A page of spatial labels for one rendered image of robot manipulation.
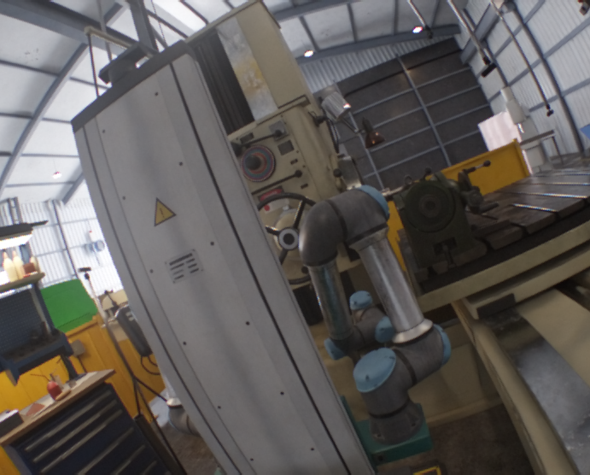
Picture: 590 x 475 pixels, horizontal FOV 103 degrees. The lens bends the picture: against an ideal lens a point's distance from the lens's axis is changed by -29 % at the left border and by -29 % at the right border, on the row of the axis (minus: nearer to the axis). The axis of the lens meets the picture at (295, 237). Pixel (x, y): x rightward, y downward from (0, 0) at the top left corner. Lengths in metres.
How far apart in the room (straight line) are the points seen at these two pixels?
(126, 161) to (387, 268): 0.65
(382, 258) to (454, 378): 1.16
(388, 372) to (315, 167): 1.00
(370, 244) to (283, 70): 1.75
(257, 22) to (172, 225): 2.13
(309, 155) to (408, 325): 0.94
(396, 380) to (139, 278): 0.63
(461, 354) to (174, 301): 1.44
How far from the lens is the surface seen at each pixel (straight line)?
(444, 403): 1.94
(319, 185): 1.49
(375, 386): 0.81
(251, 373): 0.68
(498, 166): 4.17
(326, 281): 0.84
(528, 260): 1.31
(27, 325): 2.53
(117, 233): 0.73
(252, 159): 1.48
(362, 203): 0.81
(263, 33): 2.54
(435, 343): 0.87
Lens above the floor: 1.34
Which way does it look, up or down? 2 degrees down
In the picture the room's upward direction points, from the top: 23 degrees counter-clockwise
